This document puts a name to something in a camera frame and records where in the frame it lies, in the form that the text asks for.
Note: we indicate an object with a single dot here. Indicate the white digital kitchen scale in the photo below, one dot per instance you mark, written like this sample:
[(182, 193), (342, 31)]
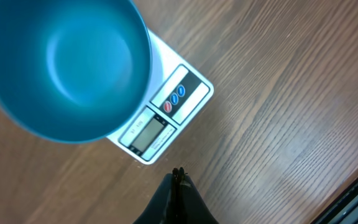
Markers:
[(175, 95)]

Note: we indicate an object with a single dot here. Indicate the teal blue bowl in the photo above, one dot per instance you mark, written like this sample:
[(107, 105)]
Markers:
[(72, 71)]

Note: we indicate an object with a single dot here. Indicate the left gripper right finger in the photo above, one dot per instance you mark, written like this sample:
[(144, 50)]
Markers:
[(191, 206)]

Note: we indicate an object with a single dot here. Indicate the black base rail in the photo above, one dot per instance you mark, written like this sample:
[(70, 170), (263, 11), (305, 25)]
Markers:
[(344, 210)]

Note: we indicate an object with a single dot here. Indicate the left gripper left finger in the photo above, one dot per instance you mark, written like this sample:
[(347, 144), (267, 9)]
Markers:
[(163, 206)]

